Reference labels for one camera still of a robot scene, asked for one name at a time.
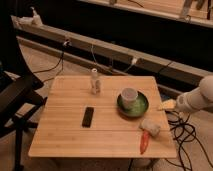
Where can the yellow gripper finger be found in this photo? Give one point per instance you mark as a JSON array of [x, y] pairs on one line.
[[167, 105]]

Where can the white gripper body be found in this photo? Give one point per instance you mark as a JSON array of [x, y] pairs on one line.
[[182, 103]]

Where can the green plate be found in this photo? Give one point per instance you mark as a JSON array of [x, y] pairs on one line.
[[138, 109]]

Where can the white ceramic cup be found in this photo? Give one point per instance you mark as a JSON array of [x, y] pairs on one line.
[[128, 96]]

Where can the orange toy carrot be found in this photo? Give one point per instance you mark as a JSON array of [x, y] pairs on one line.
[[144, 141]]

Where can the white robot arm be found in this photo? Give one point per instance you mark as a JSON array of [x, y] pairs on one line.
[[193, 101]]

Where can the black remote control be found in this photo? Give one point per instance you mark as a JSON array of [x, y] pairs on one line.
[[88, 116]]

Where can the wooden table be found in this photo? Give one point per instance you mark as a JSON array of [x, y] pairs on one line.
[[60, 132]]

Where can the black chair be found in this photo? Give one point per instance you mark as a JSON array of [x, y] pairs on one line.
[[18, 102]]

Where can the white spray bottle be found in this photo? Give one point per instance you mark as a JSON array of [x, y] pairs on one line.
[[36, 17]]

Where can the white plug on rail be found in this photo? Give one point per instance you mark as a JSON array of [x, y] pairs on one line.
[[134, 61]]

